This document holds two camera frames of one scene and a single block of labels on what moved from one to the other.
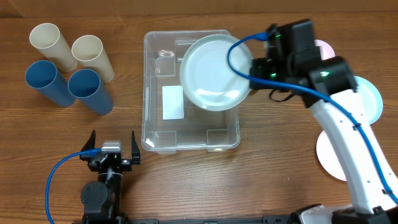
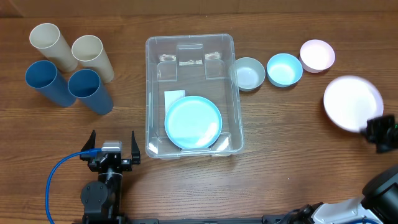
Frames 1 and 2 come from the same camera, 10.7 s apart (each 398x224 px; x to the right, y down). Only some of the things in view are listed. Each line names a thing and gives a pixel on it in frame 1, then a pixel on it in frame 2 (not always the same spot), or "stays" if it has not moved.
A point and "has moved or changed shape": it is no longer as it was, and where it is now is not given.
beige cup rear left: [46, 38] stays
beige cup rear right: [89, 51] stays
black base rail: [266, 219] stays
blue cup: [85, 85] stays
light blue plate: [372, 99] -> [193, 122]
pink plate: [328, 158] has moved or changed shape
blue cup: [43, 76] stays
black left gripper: [127, 164] stays
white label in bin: [173, 102] stays
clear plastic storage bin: [170, 121] -> [203, 65]
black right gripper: [260, 65] -> [370, 125]
